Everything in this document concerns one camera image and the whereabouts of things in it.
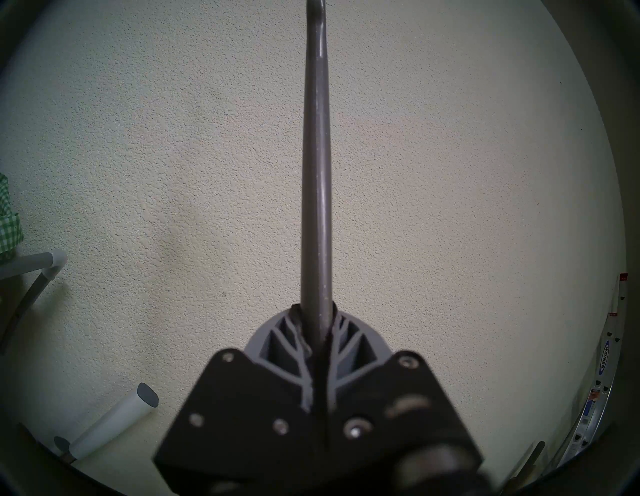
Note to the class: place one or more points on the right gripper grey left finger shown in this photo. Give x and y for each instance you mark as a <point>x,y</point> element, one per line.
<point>240,420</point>

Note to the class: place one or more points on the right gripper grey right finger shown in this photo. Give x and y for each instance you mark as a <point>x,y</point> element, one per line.
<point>380,400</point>

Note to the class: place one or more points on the long grey metal shoehorn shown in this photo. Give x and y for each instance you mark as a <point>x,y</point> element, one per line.
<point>315,150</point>

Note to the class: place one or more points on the green white gingham cloth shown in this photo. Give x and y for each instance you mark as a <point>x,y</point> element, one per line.
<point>7,220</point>

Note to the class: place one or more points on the grey metal shoe rack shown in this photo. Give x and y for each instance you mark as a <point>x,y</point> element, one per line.
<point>30,264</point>

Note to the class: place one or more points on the white plastic tube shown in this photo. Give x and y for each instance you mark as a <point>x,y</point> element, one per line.
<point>115,420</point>

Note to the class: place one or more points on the brown wooden stick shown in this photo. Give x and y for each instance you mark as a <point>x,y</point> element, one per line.
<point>530,460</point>

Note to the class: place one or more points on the silver aluminium ladder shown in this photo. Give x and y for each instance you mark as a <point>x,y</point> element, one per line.
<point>607,360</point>

